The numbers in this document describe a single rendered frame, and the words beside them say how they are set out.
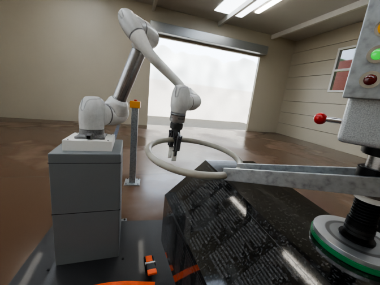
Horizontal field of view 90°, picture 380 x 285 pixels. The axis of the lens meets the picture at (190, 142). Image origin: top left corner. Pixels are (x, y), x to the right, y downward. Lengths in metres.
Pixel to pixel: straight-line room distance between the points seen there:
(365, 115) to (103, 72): 7.13
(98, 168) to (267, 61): 8.56
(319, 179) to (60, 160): 1.27
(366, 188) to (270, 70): 8.82
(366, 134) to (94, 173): 1.28
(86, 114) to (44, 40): 6.46
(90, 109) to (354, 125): 1.29
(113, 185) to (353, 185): 1.20
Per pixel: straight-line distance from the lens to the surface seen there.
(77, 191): 1.42
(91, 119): 1.39
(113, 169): 1.33
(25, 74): 7.88
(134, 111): 2.44
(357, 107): 0.59
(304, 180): 0.68
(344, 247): 0.70
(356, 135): 0.59
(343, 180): 0.66
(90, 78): 7.39
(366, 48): 0.59
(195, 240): 0.86
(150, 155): 0.83
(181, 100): 1.06
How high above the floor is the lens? 1.20
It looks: 13 degrees down
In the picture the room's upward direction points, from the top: 6 degrees clockwise
